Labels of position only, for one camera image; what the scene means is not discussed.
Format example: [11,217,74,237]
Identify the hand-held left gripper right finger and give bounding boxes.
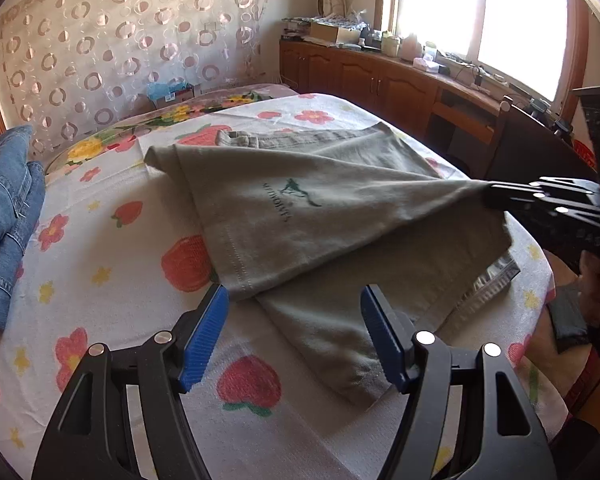
[360,284,561,480]

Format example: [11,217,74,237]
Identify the dark wooden chair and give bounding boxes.
[485,97,581,183]

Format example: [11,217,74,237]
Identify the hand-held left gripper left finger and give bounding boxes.
[31,284,229,480]

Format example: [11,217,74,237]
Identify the sheer circle-patterned curtain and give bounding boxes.
[0,0,273,161]

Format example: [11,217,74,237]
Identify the person's right hand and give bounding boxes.
[577,249,600,326]

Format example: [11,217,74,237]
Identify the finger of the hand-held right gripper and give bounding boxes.
[505,205,600,241]
[482,177,600,211]

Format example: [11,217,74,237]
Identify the blue plastic bag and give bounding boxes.
[146,80,188,102]

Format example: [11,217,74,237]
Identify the wooden cabinet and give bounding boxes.
[279,40,511,171]

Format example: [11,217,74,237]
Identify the grey-green pants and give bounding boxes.
[144,122,523,406]

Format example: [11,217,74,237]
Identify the small cardboard box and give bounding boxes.
[155,86,197,110]

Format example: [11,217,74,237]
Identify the window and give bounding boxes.
[375,0,588,106]

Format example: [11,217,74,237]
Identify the colourful floral bed sheet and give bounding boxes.
[45,82,301,176]

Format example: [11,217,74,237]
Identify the pale box on cabinet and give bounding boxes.
[310,20,363,44]

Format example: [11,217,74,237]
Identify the blue denim jeans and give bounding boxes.
[0,125,47,331]

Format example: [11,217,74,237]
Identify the white floral strawberry blanket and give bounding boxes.
[0,92,571,480]

